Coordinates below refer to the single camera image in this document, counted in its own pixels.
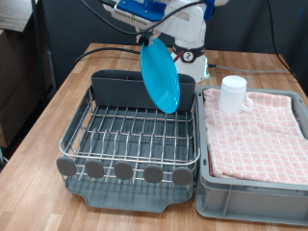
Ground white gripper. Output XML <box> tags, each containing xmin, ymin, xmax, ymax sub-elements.
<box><xmin>136</xmin><ymin>3</ymin><xmax>207</xmax><ymax>46</ymax></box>

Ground blue plastic plate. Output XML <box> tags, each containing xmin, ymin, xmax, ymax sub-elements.
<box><xmin>140</xmin><ymin>38</ymin><xmax>181</xmax><ymax>115</ymax></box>

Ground dark grey cutlery holder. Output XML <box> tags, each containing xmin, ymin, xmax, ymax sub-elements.
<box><xmin>90</xmin><ymin>69</ymin><xmax>196</xmax><ymax>113</ymax></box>

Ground white plastic mug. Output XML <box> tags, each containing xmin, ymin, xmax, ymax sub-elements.
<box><xmin>218</xmin><ymin>75</ymin><xmax>255</xmax><ymax>114</ymax></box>

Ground black metal pole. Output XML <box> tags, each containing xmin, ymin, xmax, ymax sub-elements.
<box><xmin>30</xmin><ymin>0</ymin><xmax>49</xmax><ymax>109</ymax></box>

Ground wooden shelf board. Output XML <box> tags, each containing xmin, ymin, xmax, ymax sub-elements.
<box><xmin>0</xmin><ymin>0</ymin><xmax>40</xmax><ymax>34</ymax></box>

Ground brown cardboard box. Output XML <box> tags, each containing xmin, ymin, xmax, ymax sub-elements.
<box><xmin>0</xmin><ymin>28</ymin><xmax>54</xmax><ymax>148</ymax></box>

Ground pink checkered towel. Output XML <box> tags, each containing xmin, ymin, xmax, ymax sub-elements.
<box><xmin>202</xmin><ymin>88</ymin><xmax>308</xmax><ymax>186</ymax></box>

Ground grey plastic drain tray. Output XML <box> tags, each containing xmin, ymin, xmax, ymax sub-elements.
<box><xmin>58</xmin><ymin>86</ymin><xmax>198</xmax><ymax>214</ymax></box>

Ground grey plastic crate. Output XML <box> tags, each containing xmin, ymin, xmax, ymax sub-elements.
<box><xmin>194</xmin><ymin>85</ymin><xmax>308</xmax><ymax>226</ymax></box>

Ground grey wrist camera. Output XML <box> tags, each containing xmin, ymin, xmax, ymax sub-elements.
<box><xmin>112</xmin><ymin>3</ymin><xmax>156</xmax><ymax>28</ymax></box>

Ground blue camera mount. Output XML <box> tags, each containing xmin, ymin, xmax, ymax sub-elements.
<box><xmin>115</xmin><ymin>0</ymin><xmax>171</xmax><ymax>23</ymax></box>

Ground black power cable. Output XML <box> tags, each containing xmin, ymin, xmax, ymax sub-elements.
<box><xmin>74</xmin><ymin>46</ymin><xmax>143</xmax><ymax>65</ymax></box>

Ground black camera cable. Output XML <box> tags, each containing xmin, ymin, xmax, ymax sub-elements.
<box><xmin>80</xmin><ymin>0</ymin><xmax>207</xmax><ymax>36</ymax></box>

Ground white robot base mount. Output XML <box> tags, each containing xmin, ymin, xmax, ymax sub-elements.
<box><xmin>172</xmin><ymin>52</ymin><xmax>211</xmax><ymax>84</ymax></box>

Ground blue cable clip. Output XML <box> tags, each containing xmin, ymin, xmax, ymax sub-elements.
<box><xmin>204</xmin><ymin>0</ymin><xmax>216</xmax><ymax>22</ymax></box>

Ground thin black hanging cable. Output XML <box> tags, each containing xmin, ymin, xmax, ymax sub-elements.
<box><xmin>266</xmin><ymin>0</ymin><xmax>297</xmax><ymax>80</ymax></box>

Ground metal wire dish rack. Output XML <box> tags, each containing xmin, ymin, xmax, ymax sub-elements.
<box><xmin>56</xmin><ymin>85</ymin><xmax>201</xmax><ymax>193</ymax></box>

